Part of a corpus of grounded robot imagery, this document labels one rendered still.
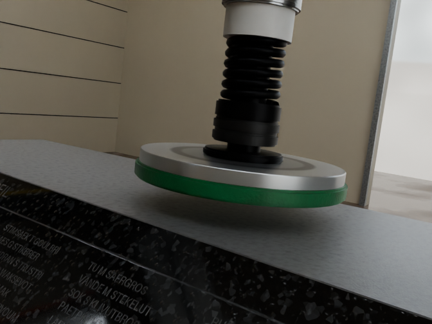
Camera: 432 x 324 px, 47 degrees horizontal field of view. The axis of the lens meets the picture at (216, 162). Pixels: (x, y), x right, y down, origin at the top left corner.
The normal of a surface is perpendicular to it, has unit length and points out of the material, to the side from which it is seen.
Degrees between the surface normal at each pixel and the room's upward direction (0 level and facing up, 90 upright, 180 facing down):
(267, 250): 0
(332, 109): 90
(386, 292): 0
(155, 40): 90
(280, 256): 0
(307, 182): 90
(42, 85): 90
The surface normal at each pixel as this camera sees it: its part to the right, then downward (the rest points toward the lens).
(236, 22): -0.65, 0.02
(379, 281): 0.11, -0.99
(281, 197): 0.29, 0.15
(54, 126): 0.83, 0.17
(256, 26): -0.13, 0.11
